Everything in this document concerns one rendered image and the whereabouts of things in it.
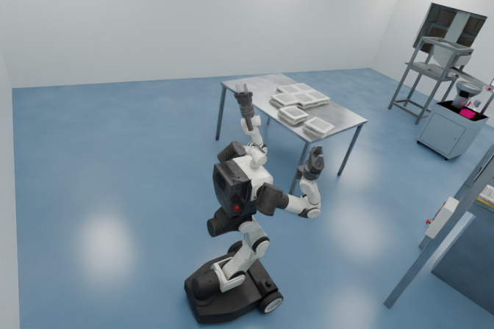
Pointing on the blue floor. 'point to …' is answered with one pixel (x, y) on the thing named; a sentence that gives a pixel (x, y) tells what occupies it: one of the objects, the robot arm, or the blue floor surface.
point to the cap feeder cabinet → (450, 129)
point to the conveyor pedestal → (470, 263)
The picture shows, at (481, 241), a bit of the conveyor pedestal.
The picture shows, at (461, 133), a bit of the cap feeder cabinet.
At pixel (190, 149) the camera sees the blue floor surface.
